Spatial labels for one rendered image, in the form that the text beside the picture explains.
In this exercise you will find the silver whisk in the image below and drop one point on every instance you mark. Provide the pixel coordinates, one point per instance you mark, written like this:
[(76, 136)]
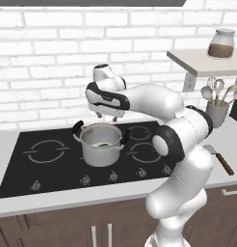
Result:
[(211, 83)]

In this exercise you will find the silver ladle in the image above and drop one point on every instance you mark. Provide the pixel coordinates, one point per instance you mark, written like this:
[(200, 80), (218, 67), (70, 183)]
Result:
[(233, 90)]

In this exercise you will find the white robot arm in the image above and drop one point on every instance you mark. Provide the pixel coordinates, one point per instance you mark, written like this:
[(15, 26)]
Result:
[(188, 180)]

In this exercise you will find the brown cupboard door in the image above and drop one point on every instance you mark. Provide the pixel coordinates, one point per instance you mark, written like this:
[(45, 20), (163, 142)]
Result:
[(59, 228), (130, 222)]

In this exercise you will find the white wall socket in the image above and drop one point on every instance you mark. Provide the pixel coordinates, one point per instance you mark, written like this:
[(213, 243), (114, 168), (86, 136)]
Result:
[(189, 82)]

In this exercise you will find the pale grey utensil pot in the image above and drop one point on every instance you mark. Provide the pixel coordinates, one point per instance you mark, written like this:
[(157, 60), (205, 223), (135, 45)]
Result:
[(216, 114)]

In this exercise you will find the black hob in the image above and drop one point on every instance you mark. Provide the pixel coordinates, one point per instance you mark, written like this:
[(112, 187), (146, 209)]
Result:
[(59, 167)]

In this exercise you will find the beige wall shelf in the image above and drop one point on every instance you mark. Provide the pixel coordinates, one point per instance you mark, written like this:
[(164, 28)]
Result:
[(204, 62)]

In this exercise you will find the grey hob knob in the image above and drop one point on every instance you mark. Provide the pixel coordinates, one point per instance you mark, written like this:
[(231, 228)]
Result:
[(142, 172), (113, 176), (167, 169), (85, 180), (35, 185)]

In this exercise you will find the green broccoli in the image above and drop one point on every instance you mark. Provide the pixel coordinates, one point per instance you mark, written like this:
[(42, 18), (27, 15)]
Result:
[(104, 145)]

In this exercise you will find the brown drawer front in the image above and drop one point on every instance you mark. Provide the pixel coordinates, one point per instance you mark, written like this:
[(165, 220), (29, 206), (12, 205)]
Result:
[(224, 205)]

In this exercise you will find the grey range hood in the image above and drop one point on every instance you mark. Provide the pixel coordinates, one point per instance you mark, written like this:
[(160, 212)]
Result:
[(88, 2)]

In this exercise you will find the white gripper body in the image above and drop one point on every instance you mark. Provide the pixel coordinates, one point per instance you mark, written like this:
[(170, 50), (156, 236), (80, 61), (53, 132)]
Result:
[(108, 111)]

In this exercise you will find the glass jar with brown contents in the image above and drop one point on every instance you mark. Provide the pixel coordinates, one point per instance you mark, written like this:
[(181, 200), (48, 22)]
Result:
[(221, 45)]

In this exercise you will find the silver slotted spoon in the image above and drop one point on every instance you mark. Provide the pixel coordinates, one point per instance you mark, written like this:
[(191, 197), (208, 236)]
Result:
[(218, 87)]

